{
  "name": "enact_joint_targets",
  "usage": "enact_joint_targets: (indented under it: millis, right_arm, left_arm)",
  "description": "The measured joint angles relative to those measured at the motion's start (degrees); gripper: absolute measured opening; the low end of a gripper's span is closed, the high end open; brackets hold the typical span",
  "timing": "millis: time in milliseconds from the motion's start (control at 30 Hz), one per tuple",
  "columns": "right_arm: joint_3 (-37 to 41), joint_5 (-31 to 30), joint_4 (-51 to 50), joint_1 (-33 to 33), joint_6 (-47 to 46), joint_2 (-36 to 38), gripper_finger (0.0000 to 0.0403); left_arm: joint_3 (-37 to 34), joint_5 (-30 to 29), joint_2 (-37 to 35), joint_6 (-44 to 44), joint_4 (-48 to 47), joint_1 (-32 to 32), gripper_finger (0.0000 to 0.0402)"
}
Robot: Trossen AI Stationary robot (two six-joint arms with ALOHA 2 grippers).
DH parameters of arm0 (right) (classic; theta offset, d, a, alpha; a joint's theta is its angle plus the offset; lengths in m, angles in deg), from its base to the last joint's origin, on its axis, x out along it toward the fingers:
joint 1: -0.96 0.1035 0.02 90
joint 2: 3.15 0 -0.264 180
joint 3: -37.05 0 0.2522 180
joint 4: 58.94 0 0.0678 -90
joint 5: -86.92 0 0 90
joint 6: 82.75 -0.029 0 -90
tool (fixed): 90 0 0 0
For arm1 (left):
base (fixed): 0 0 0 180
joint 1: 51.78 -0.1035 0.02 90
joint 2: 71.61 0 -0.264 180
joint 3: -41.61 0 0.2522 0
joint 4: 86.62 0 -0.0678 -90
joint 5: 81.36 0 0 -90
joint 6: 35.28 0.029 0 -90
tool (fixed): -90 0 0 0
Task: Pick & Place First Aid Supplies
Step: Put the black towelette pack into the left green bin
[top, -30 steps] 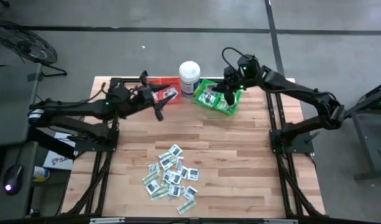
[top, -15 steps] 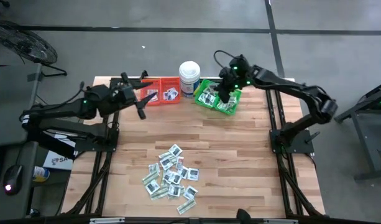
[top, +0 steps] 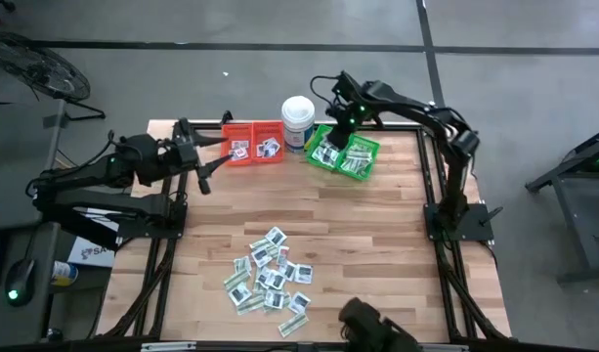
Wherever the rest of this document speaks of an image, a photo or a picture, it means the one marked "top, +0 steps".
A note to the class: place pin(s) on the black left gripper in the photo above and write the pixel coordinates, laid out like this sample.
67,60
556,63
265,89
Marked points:
186,149

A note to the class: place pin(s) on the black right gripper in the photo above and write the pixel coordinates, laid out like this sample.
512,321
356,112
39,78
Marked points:
350,113

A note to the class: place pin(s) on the white antiseptic towelette packet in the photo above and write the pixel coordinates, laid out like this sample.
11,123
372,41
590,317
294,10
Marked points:
275,280
273,299
289,271
319,155
273,143
266,152
274,150
299,302
330,157
261,255
240,295
275,236
304,274

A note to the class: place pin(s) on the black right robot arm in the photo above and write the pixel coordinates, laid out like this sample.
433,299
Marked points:
440,127

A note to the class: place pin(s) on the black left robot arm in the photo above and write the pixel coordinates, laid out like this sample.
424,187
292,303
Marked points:
108,171

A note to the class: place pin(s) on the orange plastic mesh basket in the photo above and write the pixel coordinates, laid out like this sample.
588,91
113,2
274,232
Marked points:
260,131
230,133

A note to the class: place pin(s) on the white disinfecting wipes canister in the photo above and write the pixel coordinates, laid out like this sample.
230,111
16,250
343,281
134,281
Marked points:
298,115

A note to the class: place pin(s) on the white printed cardboard box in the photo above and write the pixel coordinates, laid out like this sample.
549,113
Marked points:
91,254

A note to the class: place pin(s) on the white blue yellow can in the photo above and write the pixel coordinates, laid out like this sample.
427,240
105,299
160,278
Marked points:
64,273

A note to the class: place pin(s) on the black floor fan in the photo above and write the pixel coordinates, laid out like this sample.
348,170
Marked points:
40,68

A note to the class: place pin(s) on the grey side desk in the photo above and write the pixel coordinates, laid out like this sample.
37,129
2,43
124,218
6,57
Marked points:
15,195

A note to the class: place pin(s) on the black computer mouse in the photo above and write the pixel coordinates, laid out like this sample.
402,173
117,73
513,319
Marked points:
20,281

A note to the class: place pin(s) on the grey metal cart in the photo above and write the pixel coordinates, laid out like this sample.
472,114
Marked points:
580,234

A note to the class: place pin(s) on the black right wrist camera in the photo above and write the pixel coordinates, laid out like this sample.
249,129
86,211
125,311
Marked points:
338,139

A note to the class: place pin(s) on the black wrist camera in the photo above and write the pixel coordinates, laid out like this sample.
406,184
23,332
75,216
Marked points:
204,186
338,139

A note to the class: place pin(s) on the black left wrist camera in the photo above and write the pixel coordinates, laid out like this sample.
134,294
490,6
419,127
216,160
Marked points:
204,186

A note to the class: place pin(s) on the silver metal bracket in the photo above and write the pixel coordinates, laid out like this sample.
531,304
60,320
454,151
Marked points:
448,348
168,347

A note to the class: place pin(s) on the black depth camera box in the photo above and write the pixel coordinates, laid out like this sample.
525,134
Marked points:
304,348

